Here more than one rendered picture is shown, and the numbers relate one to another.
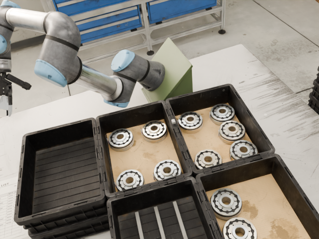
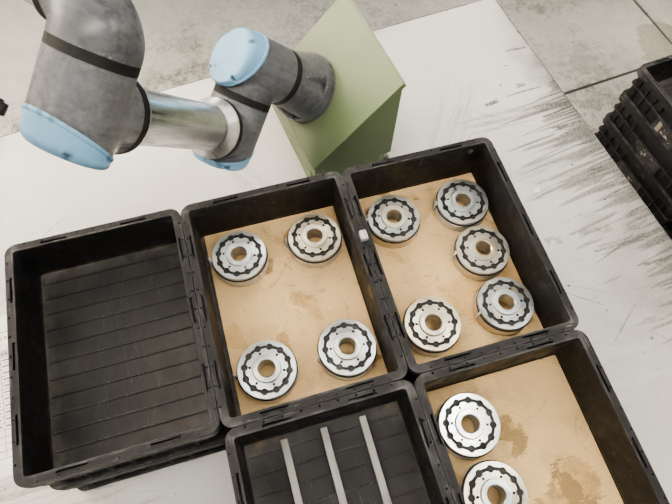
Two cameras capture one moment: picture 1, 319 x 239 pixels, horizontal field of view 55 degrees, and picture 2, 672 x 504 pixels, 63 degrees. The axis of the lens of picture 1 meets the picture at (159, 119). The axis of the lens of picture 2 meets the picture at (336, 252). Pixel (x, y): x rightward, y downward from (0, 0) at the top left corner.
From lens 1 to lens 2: 41 cm
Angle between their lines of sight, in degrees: 20
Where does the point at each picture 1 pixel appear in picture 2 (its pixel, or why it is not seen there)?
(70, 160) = (126, 304)
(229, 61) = (467, 44)
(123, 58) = (243, 56)
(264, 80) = (537, 102)
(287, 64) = (557, 22)
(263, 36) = not seen: outside the picture
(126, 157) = (252, 301)
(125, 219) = (259, 453)
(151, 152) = (309, 292)
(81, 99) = not seen: hidden behind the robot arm
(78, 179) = (148, 352)
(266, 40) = not seen: outside the picture
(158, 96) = (317, 140)
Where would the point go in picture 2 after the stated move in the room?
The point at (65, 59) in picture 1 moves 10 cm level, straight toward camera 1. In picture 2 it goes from (106, 107) to (131, 168)
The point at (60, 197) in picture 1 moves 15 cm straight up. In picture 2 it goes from (112, 397) to (76, 378)
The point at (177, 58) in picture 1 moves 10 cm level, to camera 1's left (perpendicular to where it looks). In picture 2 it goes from (368, 55) to (319, 60)
